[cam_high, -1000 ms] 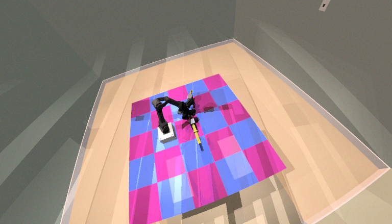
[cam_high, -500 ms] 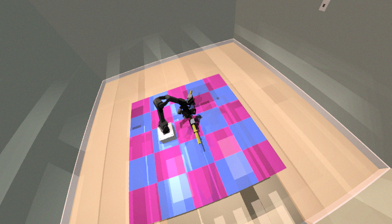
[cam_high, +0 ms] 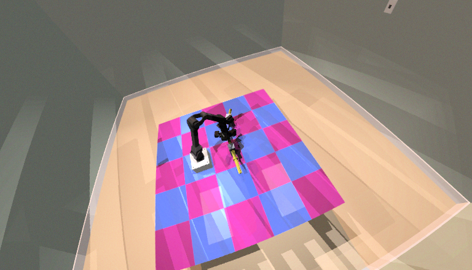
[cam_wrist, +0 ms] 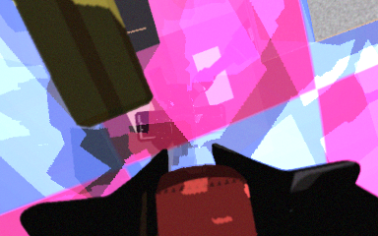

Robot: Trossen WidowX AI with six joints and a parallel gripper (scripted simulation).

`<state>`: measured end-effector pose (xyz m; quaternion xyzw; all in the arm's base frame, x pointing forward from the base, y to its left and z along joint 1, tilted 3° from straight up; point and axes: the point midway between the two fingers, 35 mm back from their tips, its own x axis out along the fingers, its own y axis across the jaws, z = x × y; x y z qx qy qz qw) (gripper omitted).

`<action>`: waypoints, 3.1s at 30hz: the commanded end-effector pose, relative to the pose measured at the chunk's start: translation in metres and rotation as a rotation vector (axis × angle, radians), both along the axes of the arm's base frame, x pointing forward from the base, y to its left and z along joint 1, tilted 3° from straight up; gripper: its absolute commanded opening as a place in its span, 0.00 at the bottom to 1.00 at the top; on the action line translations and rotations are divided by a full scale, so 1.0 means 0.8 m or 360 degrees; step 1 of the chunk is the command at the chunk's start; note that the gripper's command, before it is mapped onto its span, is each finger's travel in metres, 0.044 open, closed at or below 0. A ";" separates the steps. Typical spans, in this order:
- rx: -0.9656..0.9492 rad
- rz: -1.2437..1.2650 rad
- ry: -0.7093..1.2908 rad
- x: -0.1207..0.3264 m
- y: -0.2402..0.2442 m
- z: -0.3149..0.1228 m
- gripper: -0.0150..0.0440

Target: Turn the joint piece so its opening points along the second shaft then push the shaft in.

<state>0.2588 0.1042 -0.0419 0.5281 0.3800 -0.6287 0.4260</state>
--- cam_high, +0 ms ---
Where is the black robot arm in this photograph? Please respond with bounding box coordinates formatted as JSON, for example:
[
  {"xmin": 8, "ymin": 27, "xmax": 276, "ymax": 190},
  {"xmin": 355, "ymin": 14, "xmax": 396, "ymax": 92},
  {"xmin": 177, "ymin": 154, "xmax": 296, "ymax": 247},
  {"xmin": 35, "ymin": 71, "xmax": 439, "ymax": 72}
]
[{"xmin": 186, "ymin": 111, "xmax": 234, "ymax": 163}]

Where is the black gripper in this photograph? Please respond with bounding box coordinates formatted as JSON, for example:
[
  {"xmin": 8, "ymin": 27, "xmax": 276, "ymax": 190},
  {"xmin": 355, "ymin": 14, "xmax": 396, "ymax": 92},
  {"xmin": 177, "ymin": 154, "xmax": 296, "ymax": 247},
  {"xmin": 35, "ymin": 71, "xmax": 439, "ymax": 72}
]
[{"xmin": 214, "ymin": 128, "xmax": 237, "ymax": 138}]

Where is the yellow octagonal bar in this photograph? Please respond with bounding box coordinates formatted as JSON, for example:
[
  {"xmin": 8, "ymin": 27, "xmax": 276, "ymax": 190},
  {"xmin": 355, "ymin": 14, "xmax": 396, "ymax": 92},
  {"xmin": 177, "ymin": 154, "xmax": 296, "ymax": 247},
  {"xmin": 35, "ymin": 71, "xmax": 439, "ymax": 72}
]
[{"xmin": 227, "ymin": 139, "xmax": 242, "ymax": 174}]

